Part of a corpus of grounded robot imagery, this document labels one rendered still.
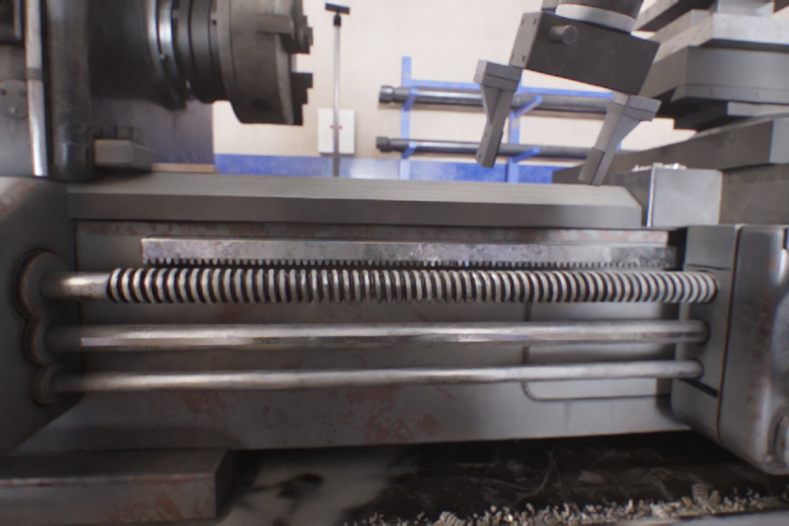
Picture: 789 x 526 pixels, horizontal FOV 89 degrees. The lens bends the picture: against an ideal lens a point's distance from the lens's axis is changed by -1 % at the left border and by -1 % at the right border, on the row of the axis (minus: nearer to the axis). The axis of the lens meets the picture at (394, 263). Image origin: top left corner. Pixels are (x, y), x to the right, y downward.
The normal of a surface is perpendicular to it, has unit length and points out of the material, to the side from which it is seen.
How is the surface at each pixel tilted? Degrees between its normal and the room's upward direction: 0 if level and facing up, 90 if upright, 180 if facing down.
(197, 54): 118
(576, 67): 113
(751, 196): 90
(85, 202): 90
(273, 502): 0
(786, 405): 90
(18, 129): 90
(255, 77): 127
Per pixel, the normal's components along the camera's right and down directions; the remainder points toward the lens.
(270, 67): 0.08, 0.60
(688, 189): 0.11, 0.11
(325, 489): 0.02, -0.99
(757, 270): -0.99, -0.01
